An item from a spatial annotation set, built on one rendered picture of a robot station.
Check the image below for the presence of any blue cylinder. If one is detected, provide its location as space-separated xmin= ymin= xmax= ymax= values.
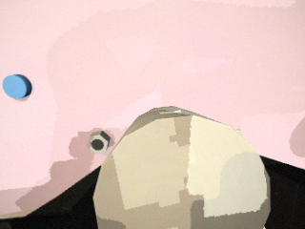
xmin=3 ymin=74 xmax=32 ymax=99

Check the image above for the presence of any white hex nut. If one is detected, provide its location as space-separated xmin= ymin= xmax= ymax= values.
xmin=87 ymin=131 xmax=111 ymax=154

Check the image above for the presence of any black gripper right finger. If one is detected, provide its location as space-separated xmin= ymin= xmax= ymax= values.
xmin=260 ymin=155 xmax=305 ymax=229

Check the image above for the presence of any dark grey cylinder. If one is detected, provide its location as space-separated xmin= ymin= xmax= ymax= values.
xmin=93 ymin=106 xmax=271 ymax=229

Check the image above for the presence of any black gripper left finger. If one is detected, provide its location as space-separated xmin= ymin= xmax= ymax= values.
xmin=0 ymin=165 xmax=101 ymax=229

